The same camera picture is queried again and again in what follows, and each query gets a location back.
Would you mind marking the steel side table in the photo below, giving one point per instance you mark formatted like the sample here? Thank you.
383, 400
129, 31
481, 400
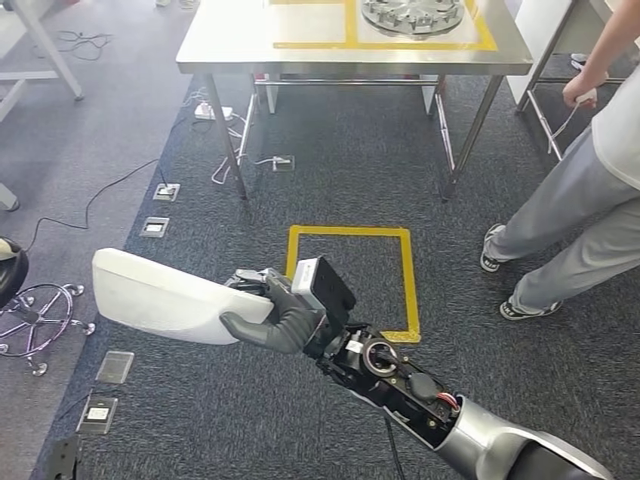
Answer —
540, 66

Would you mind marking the white partition panel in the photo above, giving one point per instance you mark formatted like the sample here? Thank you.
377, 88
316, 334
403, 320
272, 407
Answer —
535, 40

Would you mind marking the clear floor socket cover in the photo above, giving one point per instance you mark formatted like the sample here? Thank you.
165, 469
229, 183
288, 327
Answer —
115, 368

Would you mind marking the yellow square floor tape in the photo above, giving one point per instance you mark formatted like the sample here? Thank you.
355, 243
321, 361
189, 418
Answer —
407, 285

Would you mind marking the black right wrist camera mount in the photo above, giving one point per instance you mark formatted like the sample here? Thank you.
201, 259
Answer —
332, 291

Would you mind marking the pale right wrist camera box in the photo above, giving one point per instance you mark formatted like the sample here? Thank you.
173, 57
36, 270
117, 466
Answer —
305, 281

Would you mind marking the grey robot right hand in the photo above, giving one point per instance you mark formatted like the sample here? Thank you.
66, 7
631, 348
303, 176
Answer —
290, 324

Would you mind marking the grey wheel hubcap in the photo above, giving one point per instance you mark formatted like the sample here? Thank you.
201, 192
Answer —
412, 16

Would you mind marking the white power strip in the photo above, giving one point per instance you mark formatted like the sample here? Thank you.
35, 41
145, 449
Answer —
212, 111

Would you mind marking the grey furniture foot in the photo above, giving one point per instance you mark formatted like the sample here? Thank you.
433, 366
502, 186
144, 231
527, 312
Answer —
7, 199

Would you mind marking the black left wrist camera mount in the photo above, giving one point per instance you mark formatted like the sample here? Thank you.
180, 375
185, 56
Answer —
65, 457

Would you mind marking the steel workbench table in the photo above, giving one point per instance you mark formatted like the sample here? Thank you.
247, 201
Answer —
250, 40

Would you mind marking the white desk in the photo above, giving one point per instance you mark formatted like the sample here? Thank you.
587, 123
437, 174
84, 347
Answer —
52, 56

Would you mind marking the person's hand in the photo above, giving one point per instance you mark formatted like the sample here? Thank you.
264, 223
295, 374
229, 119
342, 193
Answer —
575, 89

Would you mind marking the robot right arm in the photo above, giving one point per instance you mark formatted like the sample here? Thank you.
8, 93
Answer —
500, 444

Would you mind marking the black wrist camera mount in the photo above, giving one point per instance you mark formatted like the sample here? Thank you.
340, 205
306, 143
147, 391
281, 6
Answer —
65, 457
332, 291

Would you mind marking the black stool with chrome base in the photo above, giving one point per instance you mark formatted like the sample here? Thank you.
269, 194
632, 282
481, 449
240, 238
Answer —
10, 272

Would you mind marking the white plastic shell part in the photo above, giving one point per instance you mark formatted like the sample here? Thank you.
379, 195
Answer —
164, 298

